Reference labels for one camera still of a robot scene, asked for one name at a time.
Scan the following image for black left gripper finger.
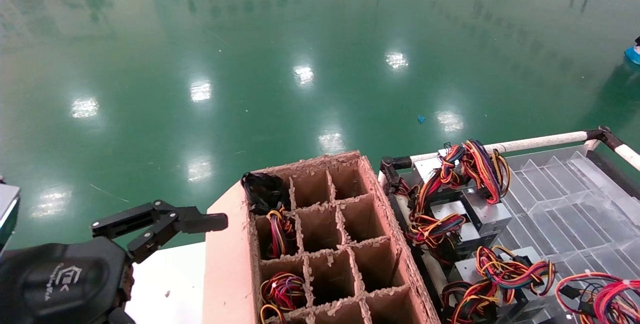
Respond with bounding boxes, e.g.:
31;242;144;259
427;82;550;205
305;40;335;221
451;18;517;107
127;207;229;264

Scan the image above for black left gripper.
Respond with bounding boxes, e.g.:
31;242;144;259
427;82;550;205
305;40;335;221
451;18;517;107
0;201;179;324

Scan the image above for silver power supply red wires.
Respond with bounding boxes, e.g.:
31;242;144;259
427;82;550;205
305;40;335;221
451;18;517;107
555;272;640;324

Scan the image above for brown cardboard divider box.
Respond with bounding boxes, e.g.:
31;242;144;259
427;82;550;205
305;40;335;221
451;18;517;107
202;151;442;324

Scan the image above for black pipe joint connector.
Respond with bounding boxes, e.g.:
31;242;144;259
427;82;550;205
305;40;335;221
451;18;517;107
585;125;625;151
379;156;416;195

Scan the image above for clear plastic divider tray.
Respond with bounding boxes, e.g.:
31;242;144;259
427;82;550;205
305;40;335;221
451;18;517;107
495;145;640;324

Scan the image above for bright blue object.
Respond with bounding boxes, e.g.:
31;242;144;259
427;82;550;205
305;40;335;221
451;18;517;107
624;37;640;66

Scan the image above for black wire bundle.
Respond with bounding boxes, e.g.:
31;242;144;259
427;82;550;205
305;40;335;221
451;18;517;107
242;172;290;215

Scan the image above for coloured wires, left middle cell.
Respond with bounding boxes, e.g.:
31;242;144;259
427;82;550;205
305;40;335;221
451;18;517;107
266;206;299;258

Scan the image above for coloured wires, cell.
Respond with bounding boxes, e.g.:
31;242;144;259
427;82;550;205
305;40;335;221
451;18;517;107
266;206;299;258
260;271;308;324

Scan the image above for coloured wires, left lower cell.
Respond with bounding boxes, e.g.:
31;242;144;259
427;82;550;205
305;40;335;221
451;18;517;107
260;271;308;324

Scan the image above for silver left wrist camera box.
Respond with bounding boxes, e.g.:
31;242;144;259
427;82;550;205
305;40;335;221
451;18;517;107
0;183;22;253

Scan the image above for silver power supply multicoloured wires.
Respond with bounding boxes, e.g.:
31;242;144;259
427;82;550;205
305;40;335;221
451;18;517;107
411;140;514;235
441;245;568;324
407;200;501;265

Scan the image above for white pipe frame rail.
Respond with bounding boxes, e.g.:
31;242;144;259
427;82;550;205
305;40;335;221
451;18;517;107
614;143;640;172
424;256;451;297
410;131;592;165

